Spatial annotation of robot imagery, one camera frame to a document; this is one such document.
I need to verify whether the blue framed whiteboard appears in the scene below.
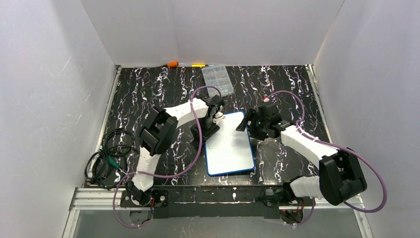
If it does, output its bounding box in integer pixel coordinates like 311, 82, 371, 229
205, 111, 255, 177

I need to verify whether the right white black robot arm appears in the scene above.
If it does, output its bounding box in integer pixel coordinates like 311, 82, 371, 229
236, 103, 367, 205

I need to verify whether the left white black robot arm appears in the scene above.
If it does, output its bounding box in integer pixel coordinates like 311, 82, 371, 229
132, 95, 225, 192

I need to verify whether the clear plastic screw box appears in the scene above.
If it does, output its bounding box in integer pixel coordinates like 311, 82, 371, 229
201, 66, 234, 97

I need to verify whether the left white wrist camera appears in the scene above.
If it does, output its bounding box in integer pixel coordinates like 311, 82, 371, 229
212, 112, 225, 125

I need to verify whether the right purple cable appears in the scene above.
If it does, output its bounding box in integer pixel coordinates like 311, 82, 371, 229
263, 90, 388, 227

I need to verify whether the purple cable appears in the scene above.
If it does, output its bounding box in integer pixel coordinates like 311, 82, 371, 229
263, 90, 388, 227
112, 85, 222, 230

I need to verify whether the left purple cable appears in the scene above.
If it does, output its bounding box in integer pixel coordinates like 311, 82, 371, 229
112, 85, 222, 230

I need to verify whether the orange handled tool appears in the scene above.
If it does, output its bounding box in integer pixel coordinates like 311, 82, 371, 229
167, 61, 179, 67

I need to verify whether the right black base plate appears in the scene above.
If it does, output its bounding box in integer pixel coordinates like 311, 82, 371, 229
260, 187, 313, 210

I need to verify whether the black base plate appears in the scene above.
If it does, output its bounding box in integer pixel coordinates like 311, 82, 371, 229
260, 187, 313, 210
119, 189, 169, 208

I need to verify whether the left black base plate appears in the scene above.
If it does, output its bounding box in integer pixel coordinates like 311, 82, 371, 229
119, 189, 169, 208

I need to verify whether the black cable bundle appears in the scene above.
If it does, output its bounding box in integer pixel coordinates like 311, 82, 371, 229
84, 128, 139, 188

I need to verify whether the aluminium rail frame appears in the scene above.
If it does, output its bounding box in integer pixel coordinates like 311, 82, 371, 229
63, 185, 372, 238

